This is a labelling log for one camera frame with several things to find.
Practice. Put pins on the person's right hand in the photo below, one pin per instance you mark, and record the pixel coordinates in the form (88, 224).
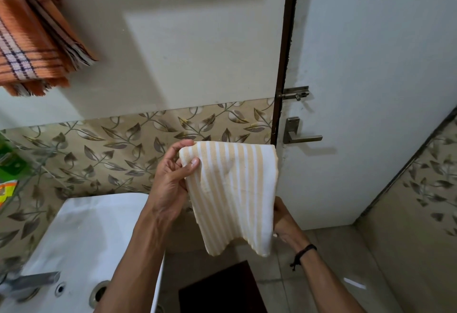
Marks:
(286, 224)

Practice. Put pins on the person's left hand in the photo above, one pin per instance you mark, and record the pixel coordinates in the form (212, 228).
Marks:
(167, 188)

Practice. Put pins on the white ceramic sink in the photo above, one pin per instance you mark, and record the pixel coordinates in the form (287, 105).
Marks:
(85, 252)

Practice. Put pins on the orange plaid towel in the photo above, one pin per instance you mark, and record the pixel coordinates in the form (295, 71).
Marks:
(33, 31)

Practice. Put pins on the yellow orange packet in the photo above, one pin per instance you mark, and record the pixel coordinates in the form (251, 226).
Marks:
(6, 192)

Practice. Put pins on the white door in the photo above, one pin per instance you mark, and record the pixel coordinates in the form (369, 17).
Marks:
(367, 91)

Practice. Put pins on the green packet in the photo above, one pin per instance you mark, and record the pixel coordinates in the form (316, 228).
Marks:
(10, 165)

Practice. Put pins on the dark brown door frame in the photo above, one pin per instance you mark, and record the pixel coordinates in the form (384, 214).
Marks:
(285, 52)

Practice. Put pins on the person's left thumb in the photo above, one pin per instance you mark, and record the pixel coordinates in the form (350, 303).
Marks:
(190, 167)

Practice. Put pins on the chrome sink drain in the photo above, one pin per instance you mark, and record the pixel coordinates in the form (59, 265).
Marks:
(97, 292)

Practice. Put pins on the yellow white striped towel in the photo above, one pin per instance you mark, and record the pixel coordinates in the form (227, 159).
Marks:
(232, 195)

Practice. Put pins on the metal door bolt latch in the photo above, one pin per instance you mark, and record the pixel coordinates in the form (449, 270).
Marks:
(295, 93)

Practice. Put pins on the chrome faucet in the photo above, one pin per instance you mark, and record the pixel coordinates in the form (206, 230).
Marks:
(28, 282)

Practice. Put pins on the black wrist band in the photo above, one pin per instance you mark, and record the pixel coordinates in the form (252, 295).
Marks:
(302, 253)

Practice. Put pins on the person's left forearm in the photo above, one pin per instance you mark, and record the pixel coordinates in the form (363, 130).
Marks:
(132, 267)

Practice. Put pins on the dark brown floor mat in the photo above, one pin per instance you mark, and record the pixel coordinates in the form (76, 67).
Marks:
(223, 290)

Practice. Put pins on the person's right forearm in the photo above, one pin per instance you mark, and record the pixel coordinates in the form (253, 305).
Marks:
(325, 282)

